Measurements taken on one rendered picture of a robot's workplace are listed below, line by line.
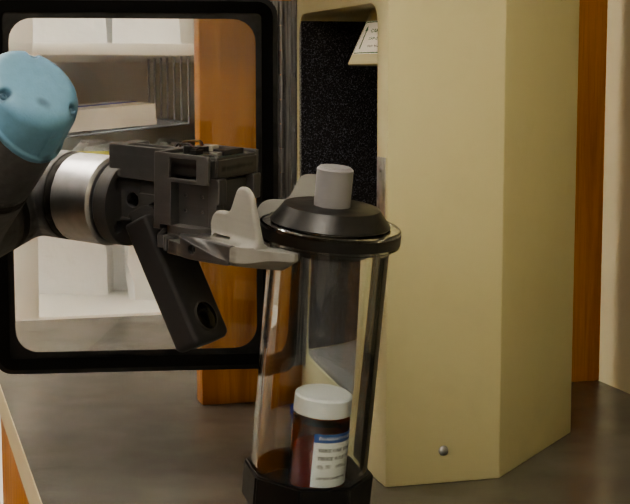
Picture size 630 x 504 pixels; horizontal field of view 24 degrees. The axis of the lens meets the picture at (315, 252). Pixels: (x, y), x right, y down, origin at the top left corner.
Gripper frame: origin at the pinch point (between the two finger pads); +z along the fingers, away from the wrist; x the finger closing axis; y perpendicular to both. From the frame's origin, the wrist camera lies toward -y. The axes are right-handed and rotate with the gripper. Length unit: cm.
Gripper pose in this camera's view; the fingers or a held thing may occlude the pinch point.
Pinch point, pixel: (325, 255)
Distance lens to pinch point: 111.5
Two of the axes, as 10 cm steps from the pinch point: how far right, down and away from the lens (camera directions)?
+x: 5.2, -1.5, 8.4
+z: 8.6, 1.2, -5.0
